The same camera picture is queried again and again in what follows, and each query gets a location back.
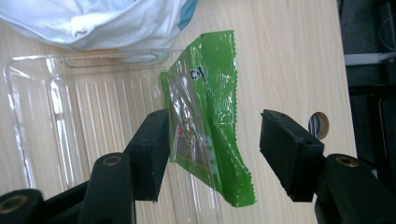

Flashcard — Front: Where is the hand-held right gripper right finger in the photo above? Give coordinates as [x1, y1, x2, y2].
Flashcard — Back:
[259, 109, 396, 224]

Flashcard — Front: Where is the white canvas tote bag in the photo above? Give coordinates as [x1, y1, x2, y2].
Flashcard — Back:
[0, 0, 199, 52]

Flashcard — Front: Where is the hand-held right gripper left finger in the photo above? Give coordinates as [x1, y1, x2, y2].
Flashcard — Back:
[77, 108, 171, 224]

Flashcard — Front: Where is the white bar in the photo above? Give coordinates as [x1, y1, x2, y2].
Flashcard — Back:
[344, 51, 396, 66]

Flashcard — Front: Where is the green seaweed snack packet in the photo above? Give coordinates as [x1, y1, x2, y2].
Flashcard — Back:
[160, 30, 257, 208]

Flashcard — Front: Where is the clear plastic tray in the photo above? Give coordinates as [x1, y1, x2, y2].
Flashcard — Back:
[2, 48, 220, 224]

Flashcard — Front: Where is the grey cable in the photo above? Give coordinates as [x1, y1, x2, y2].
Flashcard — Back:
[378, 14, 396, 52]

